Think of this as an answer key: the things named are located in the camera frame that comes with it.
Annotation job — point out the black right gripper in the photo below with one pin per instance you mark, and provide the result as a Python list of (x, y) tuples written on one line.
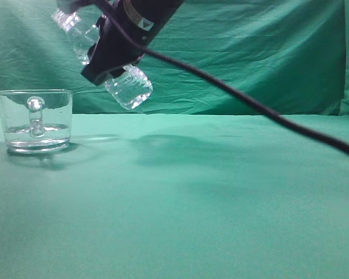
[(140, 20)]

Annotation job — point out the clear plastic water bottle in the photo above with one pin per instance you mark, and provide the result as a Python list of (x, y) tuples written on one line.
[(130, 88)]

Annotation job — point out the clear glass mug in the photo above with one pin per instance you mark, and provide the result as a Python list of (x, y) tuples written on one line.
[(36, 121)]

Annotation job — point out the green table cloth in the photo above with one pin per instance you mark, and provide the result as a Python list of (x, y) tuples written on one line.
[(176, 196)]

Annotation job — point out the green cloth backdrop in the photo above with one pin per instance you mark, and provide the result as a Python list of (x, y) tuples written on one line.
[(292, 56)]

